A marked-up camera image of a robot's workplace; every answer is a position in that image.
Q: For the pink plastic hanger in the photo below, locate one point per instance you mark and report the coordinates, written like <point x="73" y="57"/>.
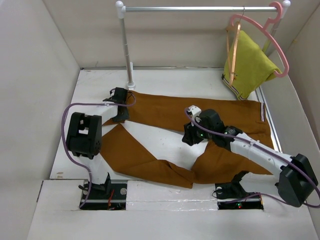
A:
<point x="269" y="28"/>

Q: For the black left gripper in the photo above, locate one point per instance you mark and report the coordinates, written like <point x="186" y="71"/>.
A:
<point x="123" y="117"/>

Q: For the aluminium side rail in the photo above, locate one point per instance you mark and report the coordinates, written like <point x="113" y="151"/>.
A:
<point x="274" y="136"/>

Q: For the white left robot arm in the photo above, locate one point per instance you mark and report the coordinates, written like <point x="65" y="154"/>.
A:
<point x="84" y="137"/>

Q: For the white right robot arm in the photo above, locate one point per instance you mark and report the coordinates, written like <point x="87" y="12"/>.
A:
<point x="296" y="178"/>

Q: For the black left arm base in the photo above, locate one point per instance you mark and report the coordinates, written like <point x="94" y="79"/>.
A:
<point x="109" y="197"/>

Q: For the brown trousers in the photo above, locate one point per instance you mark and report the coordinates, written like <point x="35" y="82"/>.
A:
<point x="125" y="155"/>

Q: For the yellow-green trousers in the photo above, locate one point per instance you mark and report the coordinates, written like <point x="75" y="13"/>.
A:
<point x="252" y="67"/>

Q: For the silver clothes rack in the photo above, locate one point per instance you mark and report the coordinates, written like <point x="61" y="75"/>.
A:
<point x="122" y="9"/>

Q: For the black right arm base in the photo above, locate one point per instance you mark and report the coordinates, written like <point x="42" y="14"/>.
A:
<point x="230" y="195"/>

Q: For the wooden hanger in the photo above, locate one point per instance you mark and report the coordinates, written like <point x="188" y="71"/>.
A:
<point x="232" y="61"/>

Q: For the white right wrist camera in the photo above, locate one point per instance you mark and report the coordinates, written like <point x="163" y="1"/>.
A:
<point x="194" y="112"/>

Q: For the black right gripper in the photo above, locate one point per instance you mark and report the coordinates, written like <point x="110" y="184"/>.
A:
<point x="189" y="134"/>

